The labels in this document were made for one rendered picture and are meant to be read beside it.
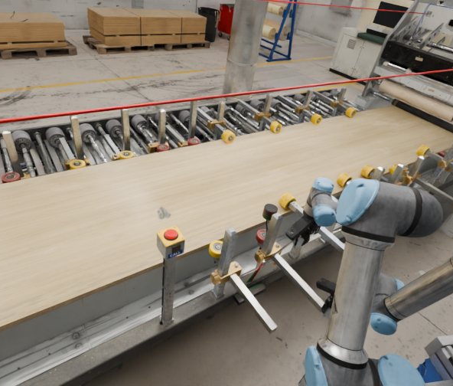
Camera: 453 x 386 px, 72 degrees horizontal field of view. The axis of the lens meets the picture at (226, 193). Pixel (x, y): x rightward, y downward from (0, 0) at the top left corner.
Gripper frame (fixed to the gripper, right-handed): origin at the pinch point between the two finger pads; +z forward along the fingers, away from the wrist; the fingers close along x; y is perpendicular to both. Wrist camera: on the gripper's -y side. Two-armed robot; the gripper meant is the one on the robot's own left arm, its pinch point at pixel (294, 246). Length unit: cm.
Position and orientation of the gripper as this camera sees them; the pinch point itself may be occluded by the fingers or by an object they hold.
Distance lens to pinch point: 142.4
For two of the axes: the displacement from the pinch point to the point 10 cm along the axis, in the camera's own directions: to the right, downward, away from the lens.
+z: -1.4, 7.8, 6.1
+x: -5.5, -5.8, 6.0
